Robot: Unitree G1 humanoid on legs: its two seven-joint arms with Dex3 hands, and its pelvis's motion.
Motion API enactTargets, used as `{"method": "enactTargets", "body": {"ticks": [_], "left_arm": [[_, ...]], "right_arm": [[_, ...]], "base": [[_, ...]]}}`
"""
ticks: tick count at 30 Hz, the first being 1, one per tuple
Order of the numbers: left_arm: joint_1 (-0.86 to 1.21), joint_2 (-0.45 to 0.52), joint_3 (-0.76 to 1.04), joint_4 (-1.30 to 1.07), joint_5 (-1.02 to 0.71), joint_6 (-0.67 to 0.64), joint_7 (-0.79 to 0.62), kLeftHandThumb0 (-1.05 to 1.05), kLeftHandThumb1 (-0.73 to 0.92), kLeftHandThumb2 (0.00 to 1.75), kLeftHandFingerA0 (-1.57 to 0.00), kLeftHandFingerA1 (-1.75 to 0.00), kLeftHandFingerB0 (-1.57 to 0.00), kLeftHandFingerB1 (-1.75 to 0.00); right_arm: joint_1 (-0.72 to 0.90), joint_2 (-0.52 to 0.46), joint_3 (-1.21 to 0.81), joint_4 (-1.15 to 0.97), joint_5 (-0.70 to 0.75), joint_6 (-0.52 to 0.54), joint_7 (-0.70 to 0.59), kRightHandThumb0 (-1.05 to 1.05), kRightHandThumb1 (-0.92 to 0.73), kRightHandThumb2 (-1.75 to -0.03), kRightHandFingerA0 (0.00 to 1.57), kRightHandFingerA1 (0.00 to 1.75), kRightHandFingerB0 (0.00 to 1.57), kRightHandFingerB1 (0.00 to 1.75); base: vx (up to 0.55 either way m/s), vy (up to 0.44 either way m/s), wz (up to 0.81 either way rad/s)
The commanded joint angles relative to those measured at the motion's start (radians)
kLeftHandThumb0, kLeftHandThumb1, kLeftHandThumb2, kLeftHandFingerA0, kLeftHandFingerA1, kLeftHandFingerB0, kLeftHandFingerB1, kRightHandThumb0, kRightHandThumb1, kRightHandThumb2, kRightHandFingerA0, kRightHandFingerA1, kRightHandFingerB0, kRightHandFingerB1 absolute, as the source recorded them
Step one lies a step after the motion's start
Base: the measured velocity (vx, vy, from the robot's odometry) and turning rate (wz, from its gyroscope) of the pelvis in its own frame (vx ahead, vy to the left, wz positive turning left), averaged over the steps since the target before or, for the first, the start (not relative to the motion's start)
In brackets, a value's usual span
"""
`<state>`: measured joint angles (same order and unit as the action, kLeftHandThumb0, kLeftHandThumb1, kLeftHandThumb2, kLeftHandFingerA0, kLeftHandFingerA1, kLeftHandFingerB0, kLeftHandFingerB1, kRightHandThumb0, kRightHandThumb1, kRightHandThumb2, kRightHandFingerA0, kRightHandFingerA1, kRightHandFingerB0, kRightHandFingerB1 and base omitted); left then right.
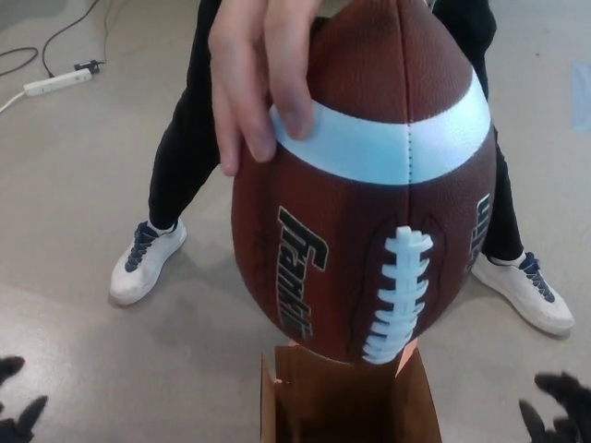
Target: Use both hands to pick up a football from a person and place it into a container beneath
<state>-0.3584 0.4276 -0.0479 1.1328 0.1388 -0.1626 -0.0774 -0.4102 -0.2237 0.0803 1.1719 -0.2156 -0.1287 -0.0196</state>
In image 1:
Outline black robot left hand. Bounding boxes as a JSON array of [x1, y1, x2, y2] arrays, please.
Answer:
[[0, 353, 50, 443]]

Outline person's right hand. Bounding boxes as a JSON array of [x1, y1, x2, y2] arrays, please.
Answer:
[[207, 0, 316, 177]]

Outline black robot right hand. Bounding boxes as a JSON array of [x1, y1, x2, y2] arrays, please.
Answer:
[[519, 371, 591, 443]]

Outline brown Franklin football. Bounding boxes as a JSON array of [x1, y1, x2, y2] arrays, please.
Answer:
[[229, 0, 499, 366]]

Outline black trousers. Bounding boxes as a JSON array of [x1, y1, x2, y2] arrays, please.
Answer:
[[147, 0, 525, 267]]

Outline white left sneaker navy laces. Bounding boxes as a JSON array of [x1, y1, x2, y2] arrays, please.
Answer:
[[470, 251, 576, 336]]

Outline white sneaker navy laces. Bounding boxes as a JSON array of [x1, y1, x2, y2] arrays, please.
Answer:
[[109, 217, 188, 305], [470, 251, 576, 336]]

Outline white left sock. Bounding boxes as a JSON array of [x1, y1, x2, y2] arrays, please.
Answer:
[[488, 251, 526, 269]]

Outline brown cardboard box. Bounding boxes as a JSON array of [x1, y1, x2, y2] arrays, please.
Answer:
[[260, 343, 438, 443]]

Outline pink cardboard sheet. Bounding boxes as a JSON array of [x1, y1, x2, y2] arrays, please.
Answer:
[[288, 340, 419, 384]]

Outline white power strip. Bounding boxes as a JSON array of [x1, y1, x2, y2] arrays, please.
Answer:
[[23, 68, 93, 98]]

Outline white right sneaker navy laces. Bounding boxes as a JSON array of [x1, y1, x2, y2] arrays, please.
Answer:
[[109, 217, 188, 305]]

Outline blue floor tape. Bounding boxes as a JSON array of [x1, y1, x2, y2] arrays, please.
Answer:
[[571, 62, 591, 133]]

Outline thin black adapter cable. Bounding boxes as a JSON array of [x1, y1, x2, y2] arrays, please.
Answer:
[[98, 0, 112, 65]]

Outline black cable into power strip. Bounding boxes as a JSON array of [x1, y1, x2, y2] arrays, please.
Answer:
[[42, 0, 96, 78]]

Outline black looped floor cable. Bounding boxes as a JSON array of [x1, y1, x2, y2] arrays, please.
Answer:
[[0, 47, 38, 71]]

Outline white power strip cable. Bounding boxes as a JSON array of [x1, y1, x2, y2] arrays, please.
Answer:
[[0, 90, 29, 114]]

